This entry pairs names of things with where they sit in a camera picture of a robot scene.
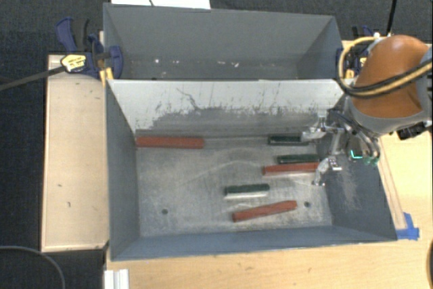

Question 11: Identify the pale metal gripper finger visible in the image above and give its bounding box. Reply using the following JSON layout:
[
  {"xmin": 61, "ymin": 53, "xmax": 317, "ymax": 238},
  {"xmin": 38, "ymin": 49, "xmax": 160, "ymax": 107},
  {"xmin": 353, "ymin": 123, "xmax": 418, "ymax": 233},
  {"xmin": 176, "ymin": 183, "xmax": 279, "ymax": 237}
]
[
  {"xmin": 300, "ymin": 117, "xmax": 328, "ymax": 143},
  {"xmin": 312, "ymin": 158, "xmax": 343, "ymax": 187}
]

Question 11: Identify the dark green flat block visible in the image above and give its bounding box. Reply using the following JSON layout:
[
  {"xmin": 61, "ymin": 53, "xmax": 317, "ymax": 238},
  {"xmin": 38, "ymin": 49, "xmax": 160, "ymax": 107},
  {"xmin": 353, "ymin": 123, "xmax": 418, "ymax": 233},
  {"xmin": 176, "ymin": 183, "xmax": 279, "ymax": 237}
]
[
  {"xmin": 223, "ymin": 183, "xmax": 271, "ymax": 201},
  {"xmin": 267, "ymin": 134, "xmax": 311, "ymax": 146},
  {"xmin": 277, "ymin": 154, "xmax": 321, "ymax": 165}
]

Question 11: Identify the red-brown flat block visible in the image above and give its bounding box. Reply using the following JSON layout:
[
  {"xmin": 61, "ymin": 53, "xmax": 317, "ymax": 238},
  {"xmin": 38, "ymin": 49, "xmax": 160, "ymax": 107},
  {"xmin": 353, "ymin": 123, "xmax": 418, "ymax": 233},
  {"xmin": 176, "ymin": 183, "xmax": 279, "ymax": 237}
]
[
  {"xmin": 261, "ymin": 162, "xmax": 321, "ymax": 177},
  {"xmin": 231, "ymin": 200, "xmax": 298, "ymax": 223},
  {"xmin": 135, "ymin": 135, "xmax": 206, "ymax": 150}
]

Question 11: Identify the grey metal bin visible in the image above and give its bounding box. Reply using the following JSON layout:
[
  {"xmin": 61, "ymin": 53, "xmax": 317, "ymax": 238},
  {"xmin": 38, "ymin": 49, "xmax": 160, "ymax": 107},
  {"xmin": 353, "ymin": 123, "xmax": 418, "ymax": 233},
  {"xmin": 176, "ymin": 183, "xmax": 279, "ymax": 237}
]
[{"xmin": 102, "ymin": 2, "xmax": 398, "ymax": 262}]

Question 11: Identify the pale wood board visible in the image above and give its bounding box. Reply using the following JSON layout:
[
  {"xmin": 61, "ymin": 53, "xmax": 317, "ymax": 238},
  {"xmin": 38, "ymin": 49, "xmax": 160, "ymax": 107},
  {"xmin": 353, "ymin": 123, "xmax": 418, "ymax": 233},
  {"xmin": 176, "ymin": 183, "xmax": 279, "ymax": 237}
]
[{"xmin": 41, "ymin": 53, "xmax": 111, "ymax": 253}]

